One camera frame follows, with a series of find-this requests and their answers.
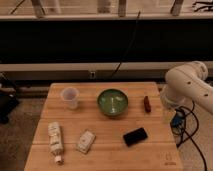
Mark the black rectangular eraser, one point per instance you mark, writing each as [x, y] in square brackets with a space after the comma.
[135, 136]

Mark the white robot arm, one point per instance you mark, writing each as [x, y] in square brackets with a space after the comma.
[187, 81]

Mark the green ceramic bowl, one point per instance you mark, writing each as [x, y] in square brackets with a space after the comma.
[112, 102]

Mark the white ceramic cup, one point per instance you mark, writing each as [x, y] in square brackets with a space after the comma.
[70, 96]

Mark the small brown wooden piece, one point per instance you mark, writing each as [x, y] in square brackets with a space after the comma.
[147, 105]

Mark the dark object at left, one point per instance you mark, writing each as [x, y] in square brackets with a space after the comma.
[8, 102]

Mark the white wall outlet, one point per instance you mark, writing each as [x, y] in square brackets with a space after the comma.
[92, 74]

